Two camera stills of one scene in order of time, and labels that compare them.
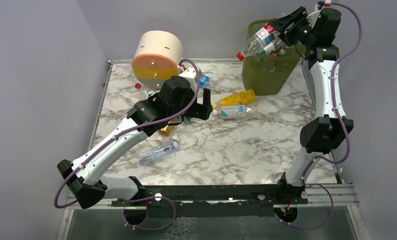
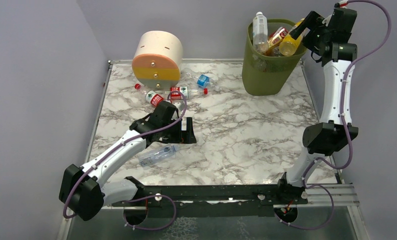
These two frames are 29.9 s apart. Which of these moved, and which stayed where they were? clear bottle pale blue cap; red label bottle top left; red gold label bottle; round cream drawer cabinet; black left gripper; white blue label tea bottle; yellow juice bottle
Moved: black left gripper; red gold label bottle; yellow juice bottle; white blue label tea bottle
Stayed: clear bottle pale blue cap; round cream drawer cabinet; red label bottle top left
